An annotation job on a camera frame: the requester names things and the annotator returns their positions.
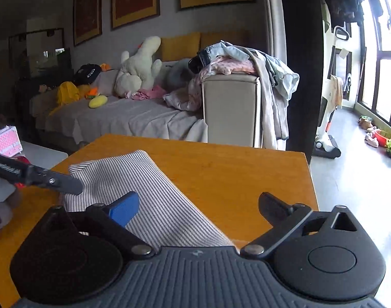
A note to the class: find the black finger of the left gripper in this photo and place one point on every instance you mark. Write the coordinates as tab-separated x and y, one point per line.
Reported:
18	172

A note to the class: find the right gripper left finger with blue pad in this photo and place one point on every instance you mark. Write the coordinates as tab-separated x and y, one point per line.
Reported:
109	223

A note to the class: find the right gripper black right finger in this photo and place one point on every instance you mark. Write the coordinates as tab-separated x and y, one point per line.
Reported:
285	220

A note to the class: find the grey striped knit garment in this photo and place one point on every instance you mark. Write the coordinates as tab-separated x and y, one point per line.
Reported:
166	217

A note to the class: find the pile of clothes on armrest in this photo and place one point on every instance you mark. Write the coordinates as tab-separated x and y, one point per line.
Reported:
243	94

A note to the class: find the pink patterned box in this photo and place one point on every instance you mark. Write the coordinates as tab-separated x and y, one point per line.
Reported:
10	144

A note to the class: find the white exercise machine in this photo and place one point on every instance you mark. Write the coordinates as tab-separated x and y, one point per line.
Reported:
336	44

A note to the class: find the yellow garment on sofa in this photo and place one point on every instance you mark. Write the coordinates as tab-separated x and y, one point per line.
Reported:
68	93

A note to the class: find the yellow plush toy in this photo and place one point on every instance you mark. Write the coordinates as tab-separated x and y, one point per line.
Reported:
97	101

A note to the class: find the pink cloth on sofa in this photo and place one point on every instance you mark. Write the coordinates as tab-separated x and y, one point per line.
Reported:
156	92

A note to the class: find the black cap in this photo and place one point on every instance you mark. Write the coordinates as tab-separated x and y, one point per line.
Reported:
86	74

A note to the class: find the red basin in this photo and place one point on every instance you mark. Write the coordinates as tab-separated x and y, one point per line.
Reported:
382	136

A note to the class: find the grey covered sofa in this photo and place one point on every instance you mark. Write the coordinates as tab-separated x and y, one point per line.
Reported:
76	124

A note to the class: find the white plush duck toy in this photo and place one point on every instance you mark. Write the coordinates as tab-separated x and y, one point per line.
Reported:
138	72

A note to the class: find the grey neck pillow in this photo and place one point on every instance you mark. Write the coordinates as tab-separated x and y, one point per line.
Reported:
175	75

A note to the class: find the yellow sofa cushion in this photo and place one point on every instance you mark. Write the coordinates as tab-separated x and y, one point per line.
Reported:
180	47

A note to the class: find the left framed picture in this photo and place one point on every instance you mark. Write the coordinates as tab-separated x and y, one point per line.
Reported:
87	20

